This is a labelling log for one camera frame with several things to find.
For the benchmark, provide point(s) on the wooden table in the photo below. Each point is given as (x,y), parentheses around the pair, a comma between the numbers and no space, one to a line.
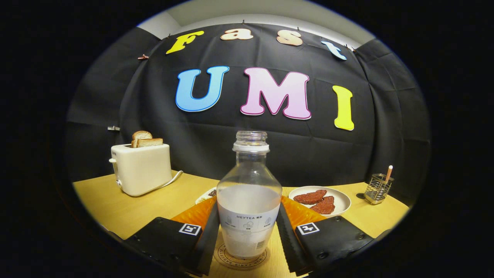
(115,208)

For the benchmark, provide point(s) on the pink and white stick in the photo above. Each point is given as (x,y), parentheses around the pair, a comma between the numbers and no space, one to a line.
(389,173)

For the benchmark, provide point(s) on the round wooden coaster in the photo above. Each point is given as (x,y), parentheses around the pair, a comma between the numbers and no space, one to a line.
(231,261)

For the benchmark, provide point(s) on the red-brown meat piece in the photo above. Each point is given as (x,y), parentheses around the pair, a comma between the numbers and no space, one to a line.
(308,197)
(324,206)

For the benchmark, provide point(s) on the white round plate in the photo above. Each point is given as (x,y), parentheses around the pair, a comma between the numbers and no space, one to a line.
(341,200)

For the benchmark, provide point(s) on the clear plastic juice bottle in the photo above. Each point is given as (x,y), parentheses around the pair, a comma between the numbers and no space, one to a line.
(249,216)

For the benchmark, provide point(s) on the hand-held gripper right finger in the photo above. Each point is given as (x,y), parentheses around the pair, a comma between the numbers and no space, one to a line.
(289,247)

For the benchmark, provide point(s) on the white divided seasoning dish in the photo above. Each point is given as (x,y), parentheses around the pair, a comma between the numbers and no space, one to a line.
(204,195)

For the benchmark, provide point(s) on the toast slice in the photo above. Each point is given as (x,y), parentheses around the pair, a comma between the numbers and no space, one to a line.
(150,142)
(141,135)

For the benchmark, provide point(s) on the cream white toaster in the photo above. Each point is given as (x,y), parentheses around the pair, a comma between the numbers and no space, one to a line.
(142,170)

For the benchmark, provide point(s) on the red clip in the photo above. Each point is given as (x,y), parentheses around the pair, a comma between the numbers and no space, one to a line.
(142,57)

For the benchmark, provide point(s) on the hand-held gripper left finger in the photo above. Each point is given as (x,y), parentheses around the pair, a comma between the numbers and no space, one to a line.
(208,247)

